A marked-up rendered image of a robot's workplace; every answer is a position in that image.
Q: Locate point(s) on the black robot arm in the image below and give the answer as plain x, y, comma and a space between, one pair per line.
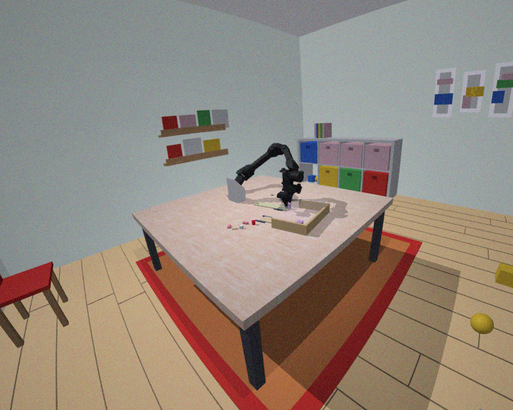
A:
274, 150

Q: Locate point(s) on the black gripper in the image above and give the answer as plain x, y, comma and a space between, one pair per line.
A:
286, 196

